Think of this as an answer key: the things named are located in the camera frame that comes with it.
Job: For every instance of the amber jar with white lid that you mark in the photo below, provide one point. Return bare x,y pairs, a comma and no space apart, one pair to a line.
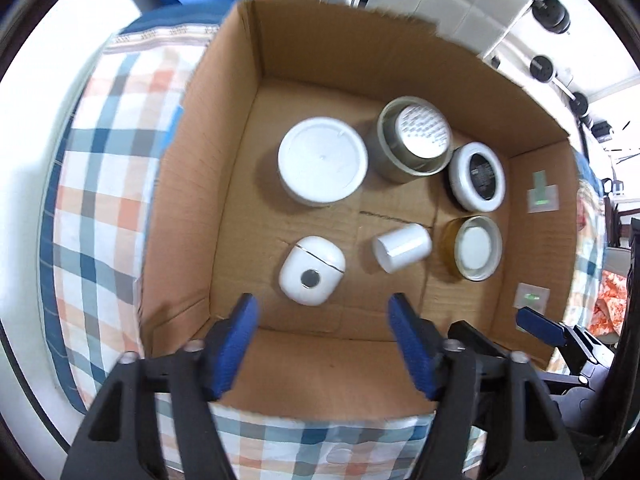
475,247

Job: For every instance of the white round tin black label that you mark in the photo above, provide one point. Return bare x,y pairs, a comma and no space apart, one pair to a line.
477,175

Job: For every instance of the small barbell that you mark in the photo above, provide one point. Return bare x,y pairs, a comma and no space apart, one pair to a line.
542,67

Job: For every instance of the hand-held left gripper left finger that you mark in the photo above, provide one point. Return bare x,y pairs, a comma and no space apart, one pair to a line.
235,345

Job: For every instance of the large barbell with black plates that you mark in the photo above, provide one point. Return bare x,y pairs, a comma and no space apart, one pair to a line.
550,11

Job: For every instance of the grey jar with silver top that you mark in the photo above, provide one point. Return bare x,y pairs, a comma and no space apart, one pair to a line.
417,132

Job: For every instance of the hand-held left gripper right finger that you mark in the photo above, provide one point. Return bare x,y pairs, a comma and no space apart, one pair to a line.
412,345

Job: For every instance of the plaid tablecloth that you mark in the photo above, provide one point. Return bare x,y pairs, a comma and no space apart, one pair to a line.
110,220

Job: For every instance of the orange floral cloth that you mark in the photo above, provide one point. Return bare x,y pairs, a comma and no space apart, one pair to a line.
607,305

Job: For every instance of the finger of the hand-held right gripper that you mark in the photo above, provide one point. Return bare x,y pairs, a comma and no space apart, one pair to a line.
475,338
540,322

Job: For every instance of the white round container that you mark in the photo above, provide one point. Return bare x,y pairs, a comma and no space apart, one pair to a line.
322,157

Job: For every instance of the cardboard box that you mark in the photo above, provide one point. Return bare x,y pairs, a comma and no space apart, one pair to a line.
345,65

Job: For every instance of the small white cylinder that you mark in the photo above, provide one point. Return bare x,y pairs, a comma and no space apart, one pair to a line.
402,247

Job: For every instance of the white earbuds case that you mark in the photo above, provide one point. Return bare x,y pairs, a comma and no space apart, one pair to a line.
312,270

